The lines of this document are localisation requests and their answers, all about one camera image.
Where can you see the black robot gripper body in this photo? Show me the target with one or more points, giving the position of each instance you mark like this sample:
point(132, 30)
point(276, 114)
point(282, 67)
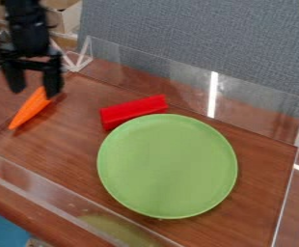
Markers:
point(19, 59)

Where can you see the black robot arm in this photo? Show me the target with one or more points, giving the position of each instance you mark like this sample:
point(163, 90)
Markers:
point(26, 16)

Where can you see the cardboard box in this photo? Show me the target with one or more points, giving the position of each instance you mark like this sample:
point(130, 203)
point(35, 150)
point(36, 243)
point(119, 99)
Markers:
point(64, 14)

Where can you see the orange toy carrot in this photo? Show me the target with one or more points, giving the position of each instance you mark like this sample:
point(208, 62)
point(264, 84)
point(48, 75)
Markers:
point(31, 108)

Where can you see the red wedge block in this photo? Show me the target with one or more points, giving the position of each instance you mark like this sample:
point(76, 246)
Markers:
point(116, 114)

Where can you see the green round plate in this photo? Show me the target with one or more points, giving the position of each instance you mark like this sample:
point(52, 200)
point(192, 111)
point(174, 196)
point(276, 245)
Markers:
point(167, 166)

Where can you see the clear acrylic enclosure wall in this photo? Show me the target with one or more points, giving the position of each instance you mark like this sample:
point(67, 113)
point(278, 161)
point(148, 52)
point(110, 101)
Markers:
point(50, 189)

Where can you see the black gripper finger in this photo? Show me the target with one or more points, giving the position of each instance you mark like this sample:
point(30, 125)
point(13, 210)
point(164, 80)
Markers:
point(52, 80)
point(13, 72)

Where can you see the wooden shelf with knob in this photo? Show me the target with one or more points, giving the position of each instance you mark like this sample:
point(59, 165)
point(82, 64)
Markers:
point(64, 42)

